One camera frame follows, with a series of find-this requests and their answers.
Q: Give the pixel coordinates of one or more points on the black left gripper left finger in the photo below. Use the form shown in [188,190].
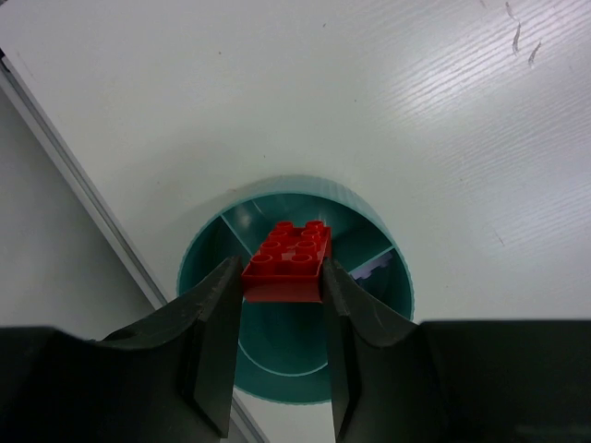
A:
[138,360]

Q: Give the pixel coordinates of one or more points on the teal ribbed divided container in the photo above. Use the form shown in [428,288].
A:
[281,354]

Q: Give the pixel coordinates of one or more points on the large red lego brick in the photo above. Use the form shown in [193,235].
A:
[287,266]

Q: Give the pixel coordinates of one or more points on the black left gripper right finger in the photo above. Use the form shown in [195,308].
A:
[394,380]

